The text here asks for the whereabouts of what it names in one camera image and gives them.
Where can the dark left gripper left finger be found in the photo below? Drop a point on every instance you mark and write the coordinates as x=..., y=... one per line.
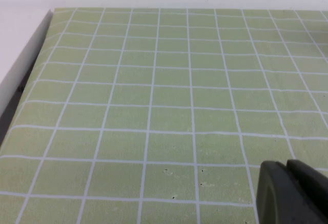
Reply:
x=276, y=198

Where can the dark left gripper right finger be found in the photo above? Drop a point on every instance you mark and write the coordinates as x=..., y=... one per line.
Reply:
x=312, y=183

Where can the green white-grid tablecloth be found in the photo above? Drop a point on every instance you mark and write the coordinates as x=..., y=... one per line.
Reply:
x=153, y=93

